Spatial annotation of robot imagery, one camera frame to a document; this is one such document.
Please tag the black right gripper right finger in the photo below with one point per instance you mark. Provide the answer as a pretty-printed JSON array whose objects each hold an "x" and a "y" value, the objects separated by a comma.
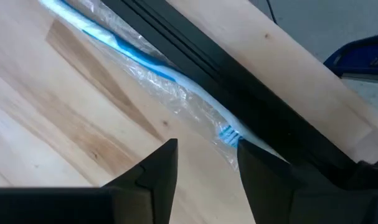
[{"x": 263, "y": 186}]

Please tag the blue chair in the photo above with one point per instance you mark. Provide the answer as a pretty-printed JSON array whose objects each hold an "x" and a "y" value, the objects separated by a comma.
[{"x": 360, "y": 56}]

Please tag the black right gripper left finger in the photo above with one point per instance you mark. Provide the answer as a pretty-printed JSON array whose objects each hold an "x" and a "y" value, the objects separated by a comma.
[{"x": 157, "y": 186}]

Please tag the blue toothbrush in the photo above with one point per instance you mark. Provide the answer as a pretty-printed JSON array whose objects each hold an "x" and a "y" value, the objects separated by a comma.
[{"x": 145, "y": 59}]

